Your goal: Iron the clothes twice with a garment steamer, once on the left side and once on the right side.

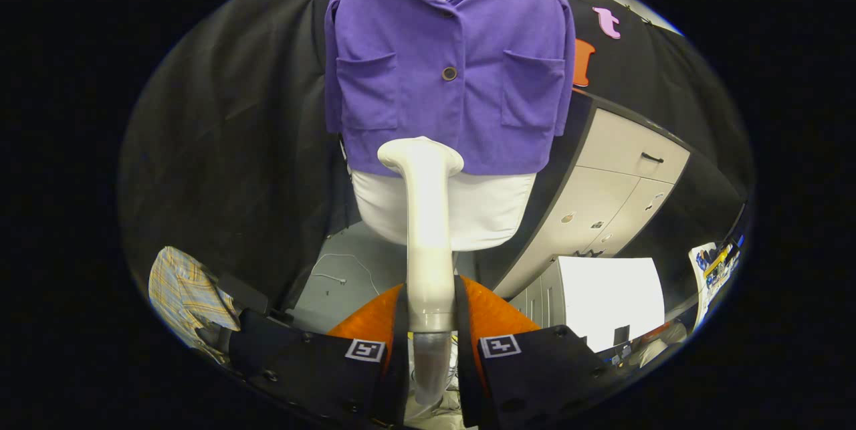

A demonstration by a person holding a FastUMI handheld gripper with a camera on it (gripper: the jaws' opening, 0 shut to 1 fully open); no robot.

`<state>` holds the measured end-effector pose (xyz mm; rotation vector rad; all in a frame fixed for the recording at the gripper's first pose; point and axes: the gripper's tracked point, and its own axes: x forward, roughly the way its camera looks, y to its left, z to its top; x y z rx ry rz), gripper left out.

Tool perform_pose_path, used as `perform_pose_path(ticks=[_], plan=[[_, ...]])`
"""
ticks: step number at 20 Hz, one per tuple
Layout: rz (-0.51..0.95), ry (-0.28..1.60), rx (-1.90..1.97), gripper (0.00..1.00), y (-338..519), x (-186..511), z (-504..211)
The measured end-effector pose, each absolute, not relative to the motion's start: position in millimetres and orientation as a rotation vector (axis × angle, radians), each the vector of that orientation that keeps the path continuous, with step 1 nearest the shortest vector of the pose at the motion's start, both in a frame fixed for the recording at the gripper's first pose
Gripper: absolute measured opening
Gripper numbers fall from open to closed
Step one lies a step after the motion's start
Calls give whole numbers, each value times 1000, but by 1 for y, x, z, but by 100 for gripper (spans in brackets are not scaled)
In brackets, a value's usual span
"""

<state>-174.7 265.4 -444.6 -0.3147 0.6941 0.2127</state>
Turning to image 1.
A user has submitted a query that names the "grey cabinet with dark top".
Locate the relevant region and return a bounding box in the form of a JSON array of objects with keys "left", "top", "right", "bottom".
[{"left": 478, "top": 90, "right": 691, "bottom": 330}]

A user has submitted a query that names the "person's plaid clothing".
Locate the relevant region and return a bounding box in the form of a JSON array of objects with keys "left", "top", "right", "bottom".
[{"left": 148, "top": 246, "right": 243, "bottom": 365}]

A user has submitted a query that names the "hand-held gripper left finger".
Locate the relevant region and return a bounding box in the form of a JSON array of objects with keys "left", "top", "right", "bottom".
[{"left": 257, "top": 283, "right": 410, "bottom": 429}]

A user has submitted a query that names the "black backdrop cloth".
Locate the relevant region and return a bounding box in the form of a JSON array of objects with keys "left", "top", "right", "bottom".
[{"left": 119, "top": 0, "right": 753, "bottom": 314}]

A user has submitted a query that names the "purple corduroy jacket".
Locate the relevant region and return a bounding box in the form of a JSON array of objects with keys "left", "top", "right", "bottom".
[{"left": 324, "top": 0, "right": 577, "bottom": 177}]

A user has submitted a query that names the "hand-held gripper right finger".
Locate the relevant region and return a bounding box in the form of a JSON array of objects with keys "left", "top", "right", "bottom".
[{"left": 455, "top": 275, "right": 626, "bottom": 429}]

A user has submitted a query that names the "white paper sheet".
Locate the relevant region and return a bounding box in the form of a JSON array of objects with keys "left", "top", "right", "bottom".
[{"left": 558, "top": 256, "right": 666, "bottom": 352}]

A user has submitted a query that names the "white floor cable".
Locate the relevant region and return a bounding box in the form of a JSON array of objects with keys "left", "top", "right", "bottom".
[{"left": 311, "top": 253, "right": 381, "bottom": 297}]

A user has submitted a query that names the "white mannequin torso form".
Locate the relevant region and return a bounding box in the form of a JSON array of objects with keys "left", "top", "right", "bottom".
[{"left": 348, "top": 0, "right": 538, "bottom": 252}]

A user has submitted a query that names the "small white side table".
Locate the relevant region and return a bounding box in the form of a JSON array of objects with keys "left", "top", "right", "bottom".
[{"left": 689, "top": 236, "right": 744, "bottom": 330}]

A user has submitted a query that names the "yellow bottle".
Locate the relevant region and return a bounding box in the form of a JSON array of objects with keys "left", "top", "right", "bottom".
[{"left": 702, "top": 246, "right": 733, "bottom": 277}]

